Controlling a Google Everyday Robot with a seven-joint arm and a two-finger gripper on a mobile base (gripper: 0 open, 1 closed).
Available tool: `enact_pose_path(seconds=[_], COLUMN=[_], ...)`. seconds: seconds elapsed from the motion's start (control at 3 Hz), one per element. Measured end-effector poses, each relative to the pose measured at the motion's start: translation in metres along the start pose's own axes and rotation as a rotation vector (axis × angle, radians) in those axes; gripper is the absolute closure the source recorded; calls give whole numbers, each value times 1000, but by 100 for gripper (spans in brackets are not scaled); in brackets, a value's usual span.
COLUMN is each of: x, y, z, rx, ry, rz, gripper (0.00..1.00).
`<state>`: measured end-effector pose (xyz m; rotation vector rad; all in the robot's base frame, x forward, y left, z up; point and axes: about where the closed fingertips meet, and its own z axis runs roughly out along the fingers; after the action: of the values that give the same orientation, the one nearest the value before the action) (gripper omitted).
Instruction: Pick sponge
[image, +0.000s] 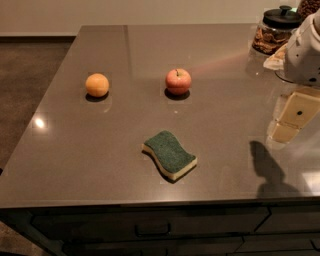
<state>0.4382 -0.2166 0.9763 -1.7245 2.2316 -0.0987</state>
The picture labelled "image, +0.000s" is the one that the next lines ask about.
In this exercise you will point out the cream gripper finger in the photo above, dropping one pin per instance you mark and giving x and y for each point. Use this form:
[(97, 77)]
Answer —
[(292, 113)]

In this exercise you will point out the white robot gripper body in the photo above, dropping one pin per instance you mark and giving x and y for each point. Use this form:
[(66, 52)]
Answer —
[(304, 56)]

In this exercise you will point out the green and yellow sponge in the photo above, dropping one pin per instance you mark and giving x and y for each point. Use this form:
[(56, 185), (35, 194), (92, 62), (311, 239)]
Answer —
[(170, 157)]

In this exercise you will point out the glass jar with black lid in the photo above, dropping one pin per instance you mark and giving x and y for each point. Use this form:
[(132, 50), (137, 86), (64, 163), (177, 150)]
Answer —
[(275, 29)]

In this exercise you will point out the right dark drawer front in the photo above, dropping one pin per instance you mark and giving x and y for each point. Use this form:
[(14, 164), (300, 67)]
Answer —
[(291, 219)]

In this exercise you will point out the red apple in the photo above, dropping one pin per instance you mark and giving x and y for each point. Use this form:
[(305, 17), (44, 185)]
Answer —
[(178, 81)]

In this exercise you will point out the lower dark drawer front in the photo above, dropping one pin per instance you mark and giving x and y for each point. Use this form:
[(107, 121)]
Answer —
[(167, 247)]

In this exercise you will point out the orange fruit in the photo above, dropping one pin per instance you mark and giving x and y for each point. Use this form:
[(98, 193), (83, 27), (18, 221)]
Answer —
[(97, 85)]

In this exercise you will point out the dark cabinet drawer front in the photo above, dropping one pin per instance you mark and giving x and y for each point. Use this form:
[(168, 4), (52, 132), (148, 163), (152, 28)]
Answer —
[(119, 226)]

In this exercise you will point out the black drawer handle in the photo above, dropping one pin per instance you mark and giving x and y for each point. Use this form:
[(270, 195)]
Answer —
[(152, 229)]

